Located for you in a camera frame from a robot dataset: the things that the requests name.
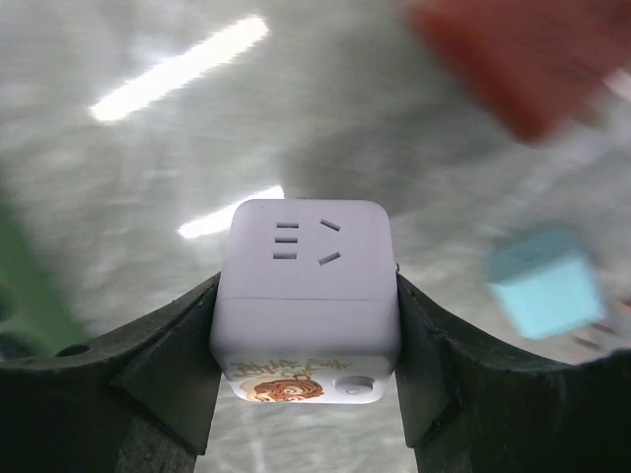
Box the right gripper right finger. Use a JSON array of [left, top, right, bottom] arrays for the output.
[[395, 278, 630, 472]]

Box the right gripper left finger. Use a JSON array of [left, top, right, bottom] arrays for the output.
[[1, 277, 221, 472]]

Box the green power strip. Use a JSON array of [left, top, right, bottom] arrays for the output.
[[1, 202, 88, 361]]

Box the light blue charger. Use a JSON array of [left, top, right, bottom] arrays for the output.
[[484, 226, 607, 340]]

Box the white cube adapter tiger print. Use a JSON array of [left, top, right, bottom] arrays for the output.
[[209, 199, 401, 404]]

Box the red cube adapter fish print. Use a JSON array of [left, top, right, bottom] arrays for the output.
[[404, 0, 630, 142]]

